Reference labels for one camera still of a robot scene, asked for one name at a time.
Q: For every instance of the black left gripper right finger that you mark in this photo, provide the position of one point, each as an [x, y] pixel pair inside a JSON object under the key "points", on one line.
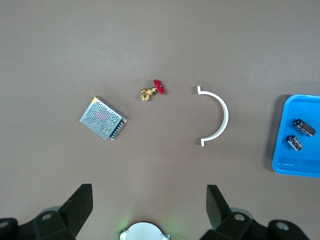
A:
{"points": [[232, 225]]}

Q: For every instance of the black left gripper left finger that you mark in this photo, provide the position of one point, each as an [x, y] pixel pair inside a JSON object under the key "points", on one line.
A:
{"points": [[62, 220]]}

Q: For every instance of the small dark terminal block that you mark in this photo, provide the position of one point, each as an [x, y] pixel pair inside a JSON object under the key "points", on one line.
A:
{"points": [[295, 143]]}

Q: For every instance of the dark brown terminal block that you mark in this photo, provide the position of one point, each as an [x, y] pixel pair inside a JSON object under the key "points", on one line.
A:
{"points": [[303, 127]]}

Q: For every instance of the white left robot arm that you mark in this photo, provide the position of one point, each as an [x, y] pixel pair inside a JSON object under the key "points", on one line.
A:
{"points": [[145, 232]]}

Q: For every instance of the blue plastic tray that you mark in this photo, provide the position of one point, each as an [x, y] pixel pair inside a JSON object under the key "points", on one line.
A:
{"points": [[287, 155]]}

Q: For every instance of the metal mesh power supply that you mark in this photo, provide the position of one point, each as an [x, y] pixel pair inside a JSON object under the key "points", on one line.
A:
{"points": [[102, 117]]}

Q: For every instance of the brown table mat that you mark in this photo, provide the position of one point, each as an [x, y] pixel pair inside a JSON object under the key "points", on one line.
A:
{"points": [[160, 37]]}

